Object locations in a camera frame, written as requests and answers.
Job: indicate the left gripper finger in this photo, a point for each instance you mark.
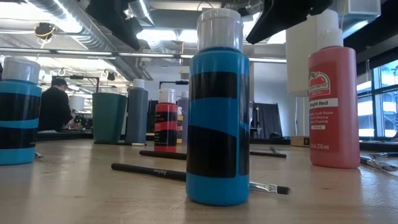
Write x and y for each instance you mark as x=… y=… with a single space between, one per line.
x=115 y=18

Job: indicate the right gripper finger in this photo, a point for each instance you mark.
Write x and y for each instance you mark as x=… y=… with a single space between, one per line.
x=280 y=18

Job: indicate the large slate grey paint bottle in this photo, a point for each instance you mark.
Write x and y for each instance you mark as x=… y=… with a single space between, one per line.
x=136 y=115

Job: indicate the large purple paint bottle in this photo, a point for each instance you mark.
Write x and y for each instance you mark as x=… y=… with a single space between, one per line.
x=185 y=105

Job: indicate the pink bottle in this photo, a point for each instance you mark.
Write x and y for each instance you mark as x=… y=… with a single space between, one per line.
x=334 y=124

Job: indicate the small orange yellow paint bottle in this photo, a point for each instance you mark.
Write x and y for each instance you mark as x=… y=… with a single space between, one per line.
x=180 y=124

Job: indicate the small red paint bottle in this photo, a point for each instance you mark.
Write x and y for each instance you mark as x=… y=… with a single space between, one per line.
x=165 y=124

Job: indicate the small blue paint bottle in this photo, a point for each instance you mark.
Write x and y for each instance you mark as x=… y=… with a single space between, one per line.
x=217 y=118
x=18 y=124

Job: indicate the white shade wooden base lamp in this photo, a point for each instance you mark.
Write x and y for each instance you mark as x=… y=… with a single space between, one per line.
x=300 y=56

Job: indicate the small white shade lamp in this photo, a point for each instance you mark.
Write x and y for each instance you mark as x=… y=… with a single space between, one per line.
x=76 y=102

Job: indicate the teal green plastic cup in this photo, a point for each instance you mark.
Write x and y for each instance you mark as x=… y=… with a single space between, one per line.
x=109 y=118

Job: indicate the dark grey fabric panel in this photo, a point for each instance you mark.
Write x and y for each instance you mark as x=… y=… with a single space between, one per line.
x=270 y=119

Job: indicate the person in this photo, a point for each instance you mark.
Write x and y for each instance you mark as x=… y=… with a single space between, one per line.
x=54 y=109

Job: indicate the silver ventilation duct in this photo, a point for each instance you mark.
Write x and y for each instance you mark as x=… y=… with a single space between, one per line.
x=77 y=34

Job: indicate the black background rig frame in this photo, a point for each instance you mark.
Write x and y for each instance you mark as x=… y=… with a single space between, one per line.
x=76 y=77

